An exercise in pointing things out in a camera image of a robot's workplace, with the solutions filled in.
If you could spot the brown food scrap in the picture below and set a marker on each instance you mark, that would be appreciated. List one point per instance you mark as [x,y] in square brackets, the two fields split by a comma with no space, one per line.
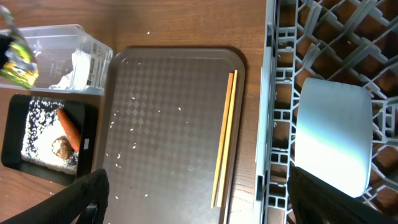
[62,148]

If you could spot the white rice pile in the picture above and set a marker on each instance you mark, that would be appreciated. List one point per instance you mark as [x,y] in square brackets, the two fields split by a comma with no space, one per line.
[42,127]

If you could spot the orange carrot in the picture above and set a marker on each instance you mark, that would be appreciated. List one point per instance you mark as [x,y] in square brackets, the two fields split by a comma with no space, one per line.
[73,135]

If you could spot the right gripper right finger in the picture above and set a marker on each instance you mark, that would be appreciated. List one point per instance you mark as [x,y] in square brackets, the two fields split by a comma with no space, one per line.
[315,201]

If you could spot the clear plastic bin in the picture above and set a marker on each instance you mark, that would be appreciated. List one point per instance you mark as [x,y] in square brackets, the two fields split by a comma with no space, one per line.
[69,59]

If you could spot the brown serving tray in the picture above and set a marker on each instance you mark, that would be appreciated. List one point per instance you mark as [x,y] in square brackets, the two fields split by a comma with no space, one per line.
[160,132]

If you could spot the grey dishwasher rack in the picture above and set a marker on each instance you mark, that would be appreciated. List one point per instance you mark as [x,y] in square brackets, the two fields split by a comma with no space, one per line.
[347,41]

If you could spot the black tray bin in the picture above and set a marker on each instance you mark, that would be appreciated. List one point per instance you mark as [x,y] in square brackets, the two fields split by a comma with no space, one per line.
[82,115]

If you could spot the bowl of rice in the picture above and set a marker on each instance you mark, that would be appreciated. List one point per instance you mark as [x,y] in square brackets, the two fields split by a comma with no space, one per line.
[334,135]

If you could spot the wooden chopstick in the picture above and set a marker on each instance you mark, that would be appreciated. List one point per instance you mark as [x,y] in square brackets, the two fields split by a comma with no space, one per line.
[221,141]
[221,196]

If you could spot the white napkin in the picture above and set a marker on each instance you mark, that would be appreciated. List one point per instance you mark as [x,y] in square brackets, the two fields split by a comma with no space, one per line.
[75,80]

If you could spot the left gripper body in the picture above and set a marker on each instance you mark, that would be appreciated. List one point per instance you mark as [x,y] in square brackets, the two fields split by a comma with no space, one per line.
[5,42]

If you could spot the yellow snack wrapper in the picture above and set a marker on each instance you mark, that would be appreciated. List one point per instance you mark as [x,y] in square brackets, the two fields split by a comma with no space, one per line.
[22,68]

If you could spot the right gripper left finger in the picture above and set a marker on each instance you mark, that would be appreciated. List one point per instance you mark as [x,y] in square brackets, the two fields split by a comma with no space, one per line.
[84,201]

